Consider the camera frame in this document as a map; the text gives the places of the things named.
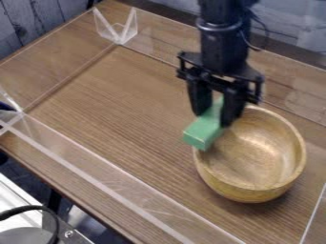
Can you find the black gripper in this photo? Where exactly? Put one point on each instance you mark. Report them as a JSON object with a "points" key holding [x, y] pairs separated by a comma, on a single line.
{"points": [[218, 69]]}

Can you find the green rectangular block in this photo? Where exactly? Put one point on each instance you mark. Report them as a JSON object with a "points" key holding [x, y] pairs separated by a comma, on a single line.
{"points": [[204, 129]]}

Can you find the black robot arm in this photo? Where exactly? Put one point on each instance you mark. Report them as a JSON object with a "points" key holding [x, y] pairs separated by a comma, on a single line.
{"points": [[219, 11]]}

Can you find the brown wooden bowl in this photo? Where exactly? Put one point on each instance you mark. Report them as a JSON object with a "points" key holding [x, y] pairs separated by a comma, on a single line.
{"points": [[256, 159]]}

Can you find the clear acrylic front barrier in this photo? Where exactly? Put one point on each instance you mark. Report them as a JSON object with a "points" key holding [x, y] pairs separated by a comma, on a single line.
{"points": [[113, 196]]}

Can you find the grey metal base plate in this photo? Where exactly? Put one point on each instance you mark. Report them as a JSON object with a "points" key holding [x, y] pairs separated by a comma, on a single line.
{"points": [[68, 235]]}

